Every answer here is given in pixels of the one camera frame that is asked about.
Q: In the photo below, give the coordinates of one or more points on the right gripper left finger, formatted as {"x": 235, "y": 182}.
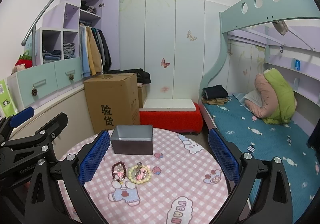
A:
{"x": 77, "y": 169}

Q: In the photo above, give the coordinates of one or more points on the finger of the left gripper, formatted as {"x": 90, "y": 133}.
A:
{"x": 8, "y": 124}
{"x": 47, "y": 129}

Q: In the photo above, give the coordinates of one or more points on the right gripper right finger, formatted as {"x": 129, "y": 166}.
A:
{"x": 272, "y": 204}

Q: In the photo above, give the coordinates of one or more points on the pink charm keychain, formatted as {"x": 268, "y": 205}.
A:
{"x": 140, "y": 171}

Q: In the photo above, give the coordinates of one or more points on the green paper bag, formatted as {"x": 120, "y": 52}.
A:
{"x": 8, "y": 107}

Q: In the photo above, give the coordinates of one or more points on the teal bed mattress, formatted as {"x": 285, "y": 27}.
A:
{"x": 288, "y": 142}

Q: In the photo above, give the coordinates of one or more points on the mint drawer cabinet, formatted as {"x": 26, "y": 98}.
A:
{"x": 38, "y": 85}

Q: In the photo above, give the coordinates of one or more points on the pink checkered tablecloth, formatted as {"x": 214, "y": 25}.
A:
{"x": 187, "y": 185}

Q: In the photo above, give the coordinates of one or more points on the grey metal tin box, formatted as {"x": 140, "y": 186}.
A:
{"x": 132, "y": 140}

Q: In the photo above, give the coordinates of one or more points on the red strawberry plush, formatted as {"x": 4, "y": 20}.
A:
{"x": 24, "y": 62}

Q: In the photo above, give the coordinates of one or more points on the red covered bench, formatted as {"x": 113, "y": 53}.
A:
{"x": 180, "y": 122}

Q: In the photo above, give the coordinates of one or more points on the pink and green quilt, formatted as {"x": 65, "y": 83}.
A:
{"x": 279, "y": 102}

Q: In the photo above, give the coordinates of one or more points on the white pillow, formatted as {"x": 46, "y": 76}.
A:
{"x": 255, "y": 97}

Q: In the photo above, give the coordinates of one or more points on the large cardboard box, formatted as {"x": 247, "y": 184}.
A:
{"x": 112, "y": 99}

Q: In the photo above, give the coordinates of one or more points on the folded dark clothes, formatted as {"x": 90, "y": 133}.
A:
{"x": 215, "y": 95}

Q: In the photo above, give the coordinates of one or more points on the purple staircase shelf unit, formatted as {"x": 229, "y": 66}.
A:
{"x": 60, "y": 25}

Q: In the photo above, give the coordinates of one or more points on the white board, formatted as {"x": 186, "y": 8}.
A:
{"x": 168, "y": 105}

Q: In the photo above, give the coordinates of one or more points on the small cardboard box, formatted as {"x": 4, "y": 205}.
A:
{"x": 142, "y": 94}

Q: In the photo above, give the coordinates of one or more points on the hanging clothes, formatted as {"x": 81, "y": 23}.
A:
{"x": 94, "y": 51}

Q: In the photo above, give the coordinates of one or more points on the black bag on boxes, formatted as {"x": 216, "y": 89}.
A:
{"x": 142, "y": 76}

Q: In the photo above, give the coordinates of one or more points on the blue small box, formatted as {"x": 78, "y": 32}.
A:
{"x": 297, "y": 65}

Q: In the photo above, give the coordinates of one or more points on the white wardrobe panels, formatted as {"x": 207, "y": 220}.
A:
{"x": 175, "y": 41}

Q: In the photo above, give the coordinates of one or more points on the mint bunk bed frame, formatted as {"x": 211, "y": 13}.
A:
{"x": 248, "y": 13}

